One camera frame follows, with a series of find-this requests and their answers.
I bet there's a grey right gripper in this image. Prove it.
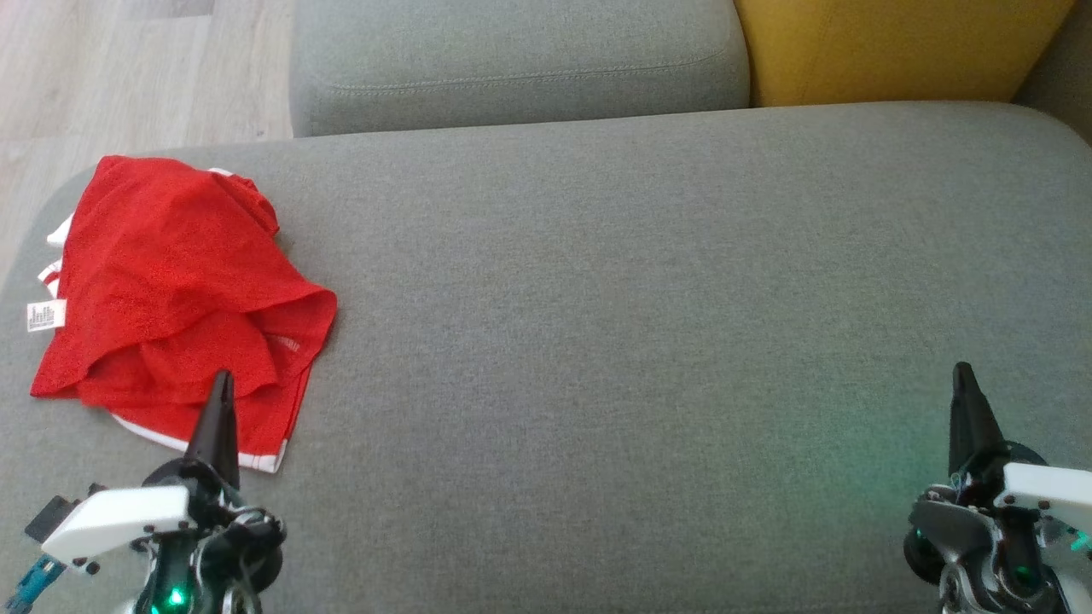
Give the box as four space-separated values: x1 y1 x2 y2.
904 362 1092 614

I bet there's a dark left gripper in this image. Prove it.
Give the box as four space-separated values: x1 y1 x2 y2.
128 369 288 614

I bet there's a red shorts white hem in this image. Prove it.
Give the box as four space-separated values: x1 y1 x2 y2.
109 337 315 475

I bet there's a red white sports jersey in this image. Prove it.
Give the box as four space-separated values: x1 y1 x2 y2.
26 155 339 407

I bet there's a large grey sofa seat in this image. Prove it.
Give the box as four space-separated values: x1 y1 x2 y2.
0 101 1092 614

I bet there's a yellow sofa back cushion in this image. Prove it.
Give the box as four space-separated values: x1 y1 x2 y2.
734 0 1077 108

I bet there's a grey sofa seat cushion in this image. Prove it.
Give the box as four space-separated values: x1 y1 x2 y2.
290 0 752 138

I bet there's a blue cable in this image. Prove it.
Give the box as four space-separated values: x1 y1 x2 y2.
0 556 67 614

